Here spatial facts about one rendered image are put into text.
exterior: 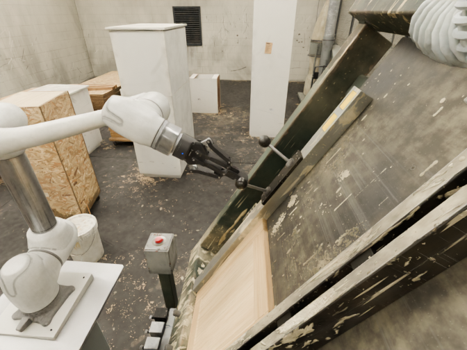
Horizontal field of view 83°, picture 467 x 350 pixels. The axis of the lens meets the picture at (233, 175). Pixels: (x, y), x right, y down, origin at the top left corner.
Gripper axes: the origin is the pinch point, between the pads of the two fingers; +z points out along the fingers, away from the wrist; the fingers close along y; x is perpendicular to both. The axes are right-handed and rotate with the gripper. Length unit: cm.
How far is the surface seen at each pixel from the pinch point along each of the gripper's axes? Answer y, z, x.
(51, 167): 148, -108, -125
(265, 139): -12.8, 1.9, -3.7
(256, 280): 12.7, 14.5, 23.9
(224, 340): 29.9, 14.7, 32.0
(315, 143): -21.0, 12.5, 1.7
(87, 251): 175, -46, -80
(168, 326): 76, 11, 9
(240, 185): -0.3, 1.2, 5.1
